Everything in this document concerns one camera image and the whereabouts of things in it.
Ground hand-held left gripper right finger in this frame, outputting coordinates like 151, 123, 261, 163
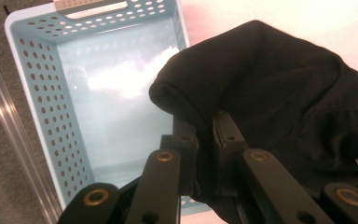
213, 110, 250, 157

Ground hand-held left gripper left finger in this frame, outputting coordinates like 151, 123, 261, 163
160, 116, 200, 196

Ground black shorts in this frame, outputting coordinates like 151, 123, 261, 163
148, 20, 358, 224

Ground light blue plastic basket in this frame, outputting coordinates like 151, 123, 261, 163
4, 0, 213, 216

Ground white table mat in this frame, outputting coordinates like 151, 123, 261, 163
180, 0, 358, 224

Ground metal floor rail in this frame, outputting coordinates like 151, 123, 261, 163
0, 34, 63, 224

